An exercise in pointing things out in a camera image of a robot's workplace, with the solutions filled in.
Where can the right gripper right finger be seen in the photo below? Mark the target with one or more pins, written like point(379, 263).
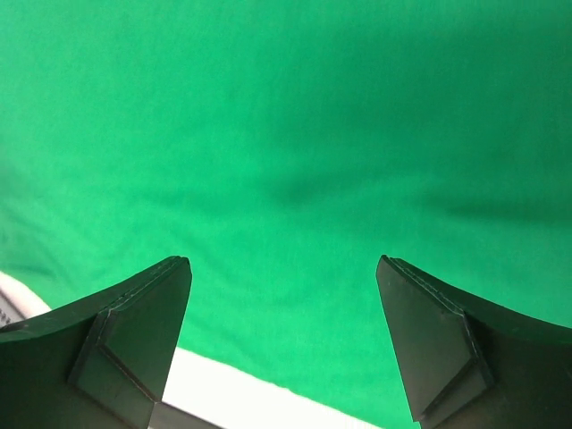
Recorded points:
point(466, 362)

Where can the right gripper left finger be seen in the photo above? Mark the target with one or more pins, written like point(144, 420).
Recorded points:
point(98, 362)

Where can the green t shirt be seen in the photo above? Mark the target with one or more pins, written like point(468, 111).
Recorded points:
point(283, 147)

